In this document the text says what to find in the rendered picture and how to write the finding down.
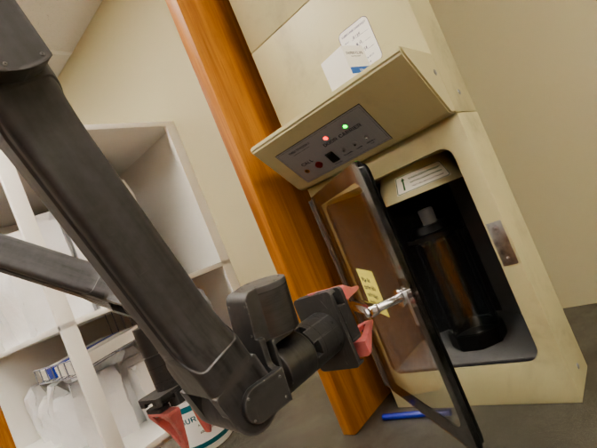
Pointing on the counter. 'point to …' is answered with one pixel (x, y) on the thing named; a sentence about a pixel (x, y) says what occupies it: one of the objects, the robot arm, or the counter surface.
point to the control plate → (297, 156)
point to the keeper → (502, 243)
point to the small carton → (344, 65)
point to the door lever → (377, 305)
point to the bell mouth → (418, 178)
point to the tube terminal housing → (484, 199)
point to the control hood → (350, 98)
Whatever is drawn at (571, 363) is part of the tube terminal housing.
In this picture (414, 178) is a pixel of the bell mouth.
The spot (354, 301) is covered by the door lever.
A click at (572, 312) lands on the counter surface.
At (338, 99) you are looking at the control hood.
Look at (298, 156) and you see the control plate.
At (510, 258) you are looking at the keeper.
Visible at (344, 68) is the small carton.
